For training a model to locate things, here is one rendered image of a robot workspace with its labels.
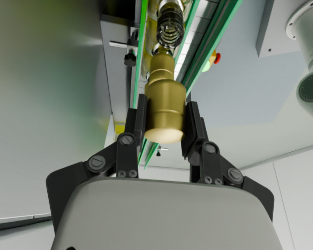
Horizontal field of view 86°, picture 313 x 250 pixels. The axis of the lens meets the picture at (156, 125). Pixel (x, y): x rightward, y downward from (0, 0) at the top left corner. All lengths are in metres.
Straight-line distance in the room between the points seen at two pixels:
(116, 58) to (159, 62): 0.37
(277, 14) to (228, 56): 0.21
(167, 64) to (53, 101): 0.14
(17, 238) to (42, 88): 0.15
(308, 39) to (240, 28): 0.21
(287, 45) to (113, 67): 0.58
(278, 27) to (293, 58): 0.25
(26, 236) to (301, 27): 0.70
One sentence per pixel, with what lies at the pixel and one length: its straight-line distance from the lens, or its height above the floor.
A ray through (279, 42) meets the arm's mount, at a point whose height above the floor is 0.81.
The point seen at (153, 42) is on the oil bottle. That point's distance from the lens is 0.27.
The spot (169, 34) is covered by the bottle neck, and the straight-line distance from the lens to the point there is 0.22.
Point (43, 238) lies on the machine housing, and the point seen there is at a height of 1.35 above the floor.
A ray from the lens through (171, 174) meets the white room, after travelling 6.22.
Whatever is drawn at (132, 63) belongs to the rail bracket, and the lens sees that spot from 0.41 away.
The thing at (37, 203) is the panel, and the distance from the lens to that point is 0.24.
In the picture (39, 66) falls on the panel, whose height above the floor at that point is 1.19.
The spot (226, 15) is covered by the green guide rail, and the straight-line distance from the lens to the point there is 0.42.
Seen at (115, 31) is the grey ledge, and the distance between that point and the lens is 0.53.
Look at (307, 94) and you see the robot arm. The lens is 0.46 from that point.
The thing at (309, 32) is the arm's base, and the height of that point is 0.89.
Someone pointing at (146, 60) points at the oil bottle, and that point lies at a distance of 0.31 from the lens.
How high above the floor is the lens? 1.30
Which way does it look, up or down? 26 degrees down
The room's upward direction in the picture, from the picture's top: 176 degrees counter-clockwise
